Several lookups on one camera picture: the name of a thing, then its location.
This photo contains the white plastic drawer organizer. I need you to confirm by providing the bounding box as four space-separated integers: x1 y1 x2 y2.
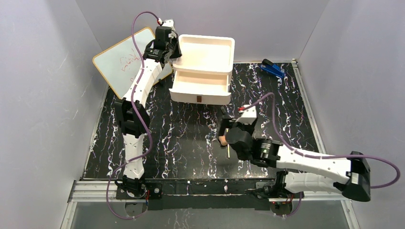
172 34 235 75

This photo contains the white organizer drawer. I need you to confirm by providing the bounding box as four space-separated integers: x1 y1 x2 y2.
169 71 232 105

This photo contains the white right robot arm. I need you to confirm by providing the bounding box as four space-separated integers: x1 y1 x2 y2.
219 115 371 202

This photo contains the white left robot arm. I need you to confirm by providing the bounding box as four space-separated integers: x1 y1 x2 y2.
114 26 181 196

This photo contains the beige makeup sponge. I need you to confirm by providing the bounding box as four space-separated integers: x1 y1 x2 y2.
218 135 228 146

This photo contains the yellow framed whiteboard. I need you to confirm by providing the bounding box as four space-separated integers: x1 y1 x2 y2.
93 36 173 103

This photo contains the blue black stapler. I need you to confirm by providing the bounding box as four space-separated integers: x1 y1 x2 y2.
259 59 285 79

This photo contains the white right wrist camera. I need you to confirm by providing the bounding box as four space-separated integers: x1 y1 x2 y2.
238 104 257 125

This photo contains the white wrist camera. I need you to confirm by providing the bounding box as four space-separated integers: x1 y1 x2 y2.
162 19 175 31
238 104 257 125

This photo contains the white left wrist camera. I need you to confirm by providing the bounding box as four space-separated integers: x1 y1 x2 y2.
162 19 175 31

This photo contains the aluminium frame rail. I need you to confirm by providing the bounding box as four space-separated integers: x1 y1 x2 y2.
67 178 352 204

